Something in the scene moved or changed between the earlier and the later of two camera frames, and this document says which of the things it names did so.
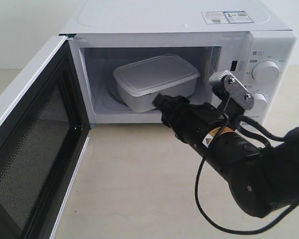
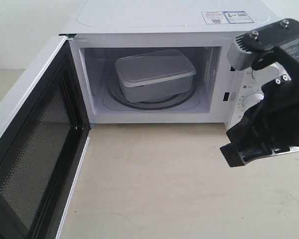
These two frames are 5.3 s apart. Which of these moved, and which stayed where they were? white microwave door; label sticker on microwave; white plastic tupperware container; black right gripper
Moved: white plastic tupperware container; black right gripper
Stayed: white microwave door; label sticker on microwave
